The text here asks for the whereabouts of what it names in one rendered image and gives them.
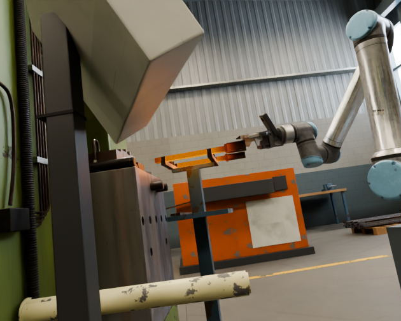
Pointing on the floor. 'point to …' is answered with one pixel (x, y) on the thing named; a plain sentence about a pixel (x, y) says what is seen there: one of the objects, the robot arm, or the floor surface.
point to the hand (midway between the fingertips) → (240, 136)
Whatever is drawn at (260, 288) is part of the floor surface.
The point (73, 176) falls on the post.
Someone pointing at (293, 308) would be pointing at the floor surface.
